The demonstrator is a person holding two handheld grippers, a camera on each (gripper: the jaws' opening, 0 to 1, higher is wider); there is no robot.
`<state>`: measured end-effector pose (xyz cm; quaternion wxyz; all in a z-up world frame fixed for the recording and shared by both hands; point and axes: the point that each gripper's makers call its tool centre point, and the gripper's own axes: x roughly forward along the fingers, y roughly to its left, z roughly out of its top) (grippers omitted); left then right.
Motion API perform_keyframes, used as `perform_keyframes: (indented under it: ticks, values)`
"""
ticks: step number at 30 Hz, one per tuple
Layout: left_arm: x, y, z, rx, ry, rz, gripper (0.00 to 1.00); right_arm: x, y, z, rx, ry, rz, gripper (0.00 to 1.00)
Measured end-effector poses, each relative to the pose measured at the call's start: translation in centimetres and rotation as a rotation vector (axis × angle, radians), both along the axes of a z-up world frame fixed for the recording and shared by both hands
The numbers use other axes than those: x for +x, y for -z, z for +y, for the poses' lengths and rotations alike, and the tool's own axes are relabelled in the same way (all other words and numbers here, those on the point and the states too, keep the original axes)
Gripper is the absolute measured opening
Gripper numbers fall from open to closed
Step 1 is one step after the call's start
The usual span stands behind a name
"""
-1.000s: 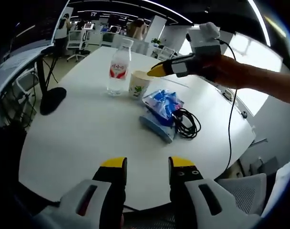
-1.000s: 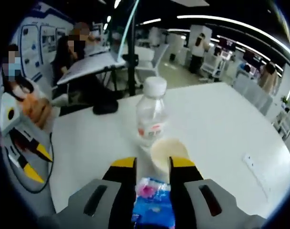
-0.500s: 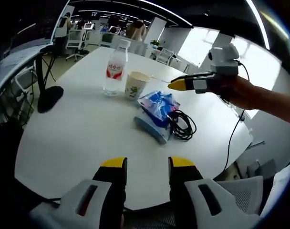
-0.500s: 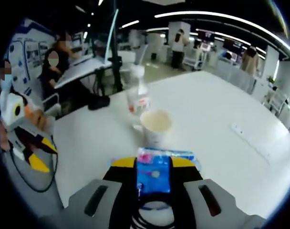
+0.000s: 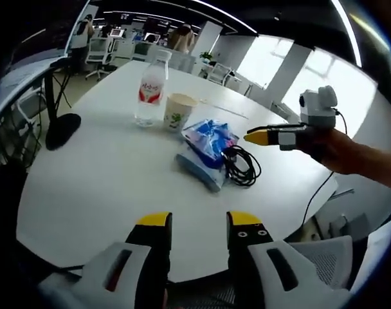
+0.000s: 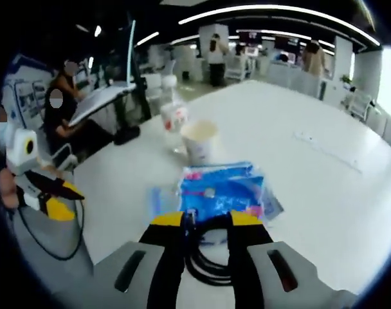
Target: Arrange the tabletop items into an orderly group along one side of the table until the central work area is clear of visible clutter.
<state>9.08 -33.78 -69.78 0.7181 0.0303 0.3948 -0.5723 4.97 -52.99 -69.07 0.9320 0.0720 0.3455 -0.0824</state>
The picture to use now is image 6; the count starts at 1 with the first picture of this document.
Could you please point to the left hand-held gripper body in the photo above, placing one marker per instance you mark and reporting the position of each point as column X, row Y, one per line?
column 20, row 151

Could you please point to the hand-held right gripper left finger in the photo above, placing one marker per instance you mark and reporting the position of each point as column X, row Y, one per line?
column 118, row 283

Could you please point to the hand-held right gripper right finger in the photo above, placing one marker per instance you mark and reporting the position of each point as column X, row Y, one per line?
column 308, row 283

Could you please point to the blue pouch with oval pad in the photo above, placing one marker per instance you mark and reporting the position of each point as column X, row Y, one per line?
column 272, row 202

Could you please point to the small blue tissue packet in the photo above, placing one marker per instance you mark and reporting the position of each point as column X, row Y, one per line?
column 221, row 190

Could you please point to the clear water bottle red label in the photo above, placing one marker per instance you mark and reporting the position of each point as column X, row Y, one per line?
column 173, row 119

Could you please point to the white paper cup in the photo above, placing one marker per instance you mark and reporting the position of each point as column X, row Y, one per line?
column 200, row 145

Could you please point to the person's left hand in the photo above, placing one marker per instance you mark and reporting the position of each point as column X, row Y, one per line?
column 9, row 190

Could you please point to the white seat chair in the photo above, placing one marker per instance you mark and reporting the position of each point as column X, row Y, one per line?
column 65, row 157

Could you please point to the open laptop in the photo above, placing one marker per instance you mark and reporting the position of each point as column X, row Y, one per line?
column 96, row 103

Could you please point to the black laptop stand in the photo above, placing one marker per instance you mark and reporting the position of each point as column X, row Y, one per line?
column 128, row 135

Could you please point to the white office chair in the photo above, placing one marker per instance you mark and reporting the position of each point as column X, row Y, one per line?
column 359, row 104

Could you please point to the green potted plant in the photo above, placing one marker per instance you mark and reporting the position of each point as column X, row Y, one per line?
column 345, row 79

